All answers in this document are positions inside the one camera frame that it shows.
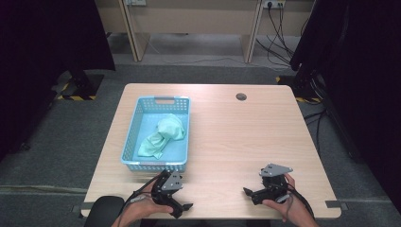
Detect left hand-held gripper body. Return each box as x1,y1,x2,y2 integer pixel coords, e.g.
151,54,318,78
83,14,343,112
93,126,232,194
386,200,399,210
150,169,184,213

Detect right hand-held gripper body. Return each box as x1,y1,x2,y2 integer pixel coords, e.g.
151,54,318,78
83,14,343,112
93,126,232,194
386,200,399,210
252,163,294,206

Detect light blue plastic basket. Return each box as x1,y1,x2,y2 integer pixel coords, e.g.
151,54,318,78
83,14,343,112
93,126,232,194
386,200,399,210
119,95,191,173

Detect mint green cloth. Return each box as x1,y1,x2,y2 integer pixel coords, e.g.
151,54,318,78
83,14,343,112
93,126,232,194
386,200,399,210
137,113,187,160

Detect person's right hand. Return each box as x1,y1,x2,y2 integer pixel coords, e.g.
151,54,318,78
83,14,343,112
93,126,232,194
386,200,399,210
262,172,307,223

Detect person's left hand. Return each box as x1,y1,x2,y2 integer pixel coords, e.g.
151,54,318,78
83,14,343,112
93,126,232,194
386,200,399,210
124,178,175,224

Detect black rounded chair part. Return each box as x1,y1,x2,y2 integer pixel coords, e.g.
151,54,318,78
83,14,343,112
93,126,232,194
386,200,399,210
83,195,126,227

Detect black stand base striped tape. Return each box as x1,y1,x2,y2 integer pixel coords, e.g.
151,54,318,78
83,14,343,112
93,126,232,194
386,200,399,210
275,73,327,106
50,69,106,102

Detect black curtain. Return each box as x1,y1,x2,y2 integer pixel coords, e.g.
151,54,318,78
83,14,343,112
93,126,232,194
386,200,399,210
0,0,116,164
288,0,401,216

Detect wide beige wooden desk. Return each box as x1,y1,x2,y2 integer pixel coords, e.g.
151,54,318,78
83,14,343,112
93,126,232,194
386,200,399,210
94,0,265,64

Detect white socket with black plugs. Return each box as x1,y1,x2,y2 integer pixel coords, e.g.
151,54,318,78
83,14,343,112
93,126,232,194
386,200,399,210
262,0,287,9

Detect left hand-held gripper cable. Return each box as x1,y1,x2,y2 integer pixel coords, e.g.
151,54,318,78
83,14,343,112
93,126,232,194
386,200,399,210
120,175,164,213

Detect hand-held gripper cable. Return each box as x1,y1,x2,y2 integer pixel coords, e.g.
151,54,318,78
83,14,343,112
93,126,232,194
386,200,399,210
120,175,164,213
285,183,316,219

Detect right hand-held gripper cable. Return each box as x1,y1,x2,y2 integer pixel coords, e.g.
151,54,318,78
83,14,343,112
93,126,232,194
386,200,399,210
285,183,316,219

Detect grey table edge bracket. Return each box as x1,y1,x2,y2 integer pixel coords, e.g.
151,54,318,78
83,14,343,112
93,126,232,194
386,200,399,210
71,201,96,215
324,200,349,212

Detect black cables beside table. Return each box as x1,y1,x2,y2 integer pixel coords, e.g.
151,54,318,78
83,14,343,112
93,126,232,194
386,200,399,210
303,107,330,157

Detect thin white floor cable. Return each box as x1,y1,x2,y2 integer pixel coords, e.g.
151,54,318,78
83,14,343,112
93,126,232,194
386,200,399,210
138,31,285,70

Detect bundle of black floor cables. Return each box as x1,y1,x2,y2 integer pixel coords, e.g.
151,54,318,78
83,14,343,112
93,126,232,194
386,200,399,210
254,3,311,69

